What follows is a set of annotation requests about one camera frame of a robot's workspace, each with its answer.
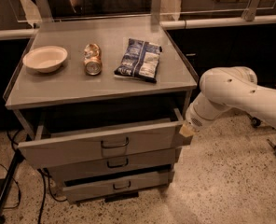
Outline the white gripper with vents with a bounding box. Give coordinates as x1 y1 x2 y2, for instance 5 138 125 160
179 102 219 138

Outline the grey top drawer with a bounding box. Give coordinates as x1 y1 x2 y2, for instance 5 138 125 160
19 108 191 168

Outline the grey drawer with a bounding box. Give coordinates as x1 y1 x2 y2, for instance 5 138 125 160
48 147 181 182
19 108 191 168
63 164 174 203

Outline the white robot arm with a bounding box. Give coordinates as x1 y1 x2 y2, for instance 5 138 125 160
179 66 276 137

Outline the grey middle drawer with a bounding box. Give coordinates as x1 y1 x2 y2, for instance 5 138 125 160
48 147 181 182

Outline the grey drawer cabinet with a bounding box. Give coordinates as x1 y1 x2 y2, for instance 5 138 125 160
6 16 197 192

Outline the grey bottom drawer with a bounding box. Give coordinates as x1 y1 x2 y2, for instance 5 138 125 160
63 164 174 203

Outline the black caster wheel far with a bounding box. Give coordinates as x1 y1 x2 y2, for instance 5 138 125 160
248 116 261 128

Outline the blue chip bag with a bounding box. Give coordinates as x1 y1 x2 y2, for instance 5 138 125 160
114 38 162 83

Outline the crushed golden soda can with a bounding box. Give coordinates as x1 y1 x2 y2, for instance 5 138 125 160
84 44 103 76

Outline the white paper bowl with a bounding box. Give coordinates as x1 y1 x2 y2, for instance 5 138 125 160
22 46 68 73

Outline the black stand pole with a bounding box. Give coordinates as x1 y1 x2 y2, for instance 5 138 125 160
0 150 22 214

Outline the white horizontal rail right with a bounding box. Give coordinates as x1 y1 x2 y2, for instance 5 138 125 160
160 15 276 30

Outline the white horizontal rail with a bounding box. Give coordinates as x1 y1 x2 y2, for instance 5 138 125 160
0 29 37 40
160 15 276 30

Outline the white horizontal rail left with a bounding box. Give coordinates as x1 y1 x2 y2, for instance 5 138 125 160
0 29 37 40

